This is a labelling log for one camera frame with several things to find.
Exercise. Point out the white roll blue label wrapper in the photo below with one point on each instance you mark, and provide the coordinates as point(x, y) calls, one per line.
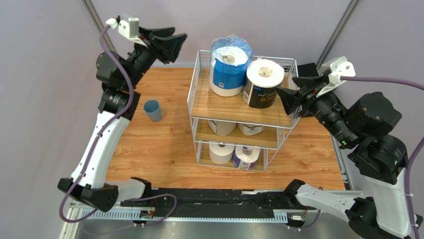
point(245, 158)

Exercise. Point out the blue grey cup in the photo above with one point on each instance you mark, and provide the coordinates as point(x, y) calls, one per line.
point(153, 110)

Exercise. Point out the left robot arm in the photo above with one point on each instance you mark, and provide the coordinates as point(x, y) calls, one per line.
point(119, 77)

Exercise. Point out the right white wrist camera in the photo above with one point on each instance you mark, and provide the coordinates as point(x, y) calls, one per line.
point(335, 68)

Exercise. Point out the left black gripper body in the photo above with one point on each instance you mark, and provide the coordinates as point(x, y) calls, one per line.
point(142, 58)

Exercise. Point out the white wire wooden shelf rack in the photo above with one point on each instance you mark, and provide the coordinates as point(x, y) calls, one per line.
point(205, 105)

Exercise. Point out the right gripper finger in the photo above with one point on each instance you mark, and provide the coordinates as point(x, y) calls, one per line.
point(292, 100)
point(316, 83)

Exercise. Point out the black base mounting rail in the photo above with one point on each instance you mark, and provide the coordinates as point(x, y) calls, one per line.
point(216, 203)

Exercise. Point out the brown paper roll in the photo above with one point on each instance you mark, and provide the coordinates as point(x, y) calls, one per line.
point(250, 129)
point(222, 128)

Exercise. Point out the black cloth placemat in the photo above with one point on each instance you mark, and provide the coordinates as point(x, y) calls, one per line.
point(307, 70)

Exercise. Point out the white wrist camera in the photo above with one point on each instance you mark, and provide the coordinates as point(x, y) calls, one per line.
point(335, 68)
point(128, 27)

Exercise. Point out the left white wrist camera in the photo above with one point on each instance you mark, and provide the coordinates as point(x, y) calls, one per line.
point(128, 27)

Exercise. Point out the white roll dark brown wrapper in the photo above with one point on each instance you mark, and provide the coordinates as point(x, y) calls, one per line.
point(263, 76)

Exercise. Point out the blue paper towel roll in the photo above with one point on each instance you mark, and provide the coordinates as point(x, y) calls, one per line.
point(229, 59)

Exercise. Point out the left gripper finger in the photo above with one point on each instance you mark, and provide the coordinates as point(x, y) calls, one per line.
point(156, 34)
point(169, 46)

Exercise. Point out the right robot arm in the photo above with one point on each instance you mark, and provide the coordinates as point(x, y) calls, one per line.
point(381, 158)

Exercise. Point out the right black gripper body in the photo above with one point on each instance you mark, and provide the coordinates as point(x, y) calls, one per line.
point(311, 98)

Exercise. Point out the plain white paper towel roll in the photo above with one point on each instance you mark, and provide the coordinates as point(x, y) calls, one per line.
point(221, 153)

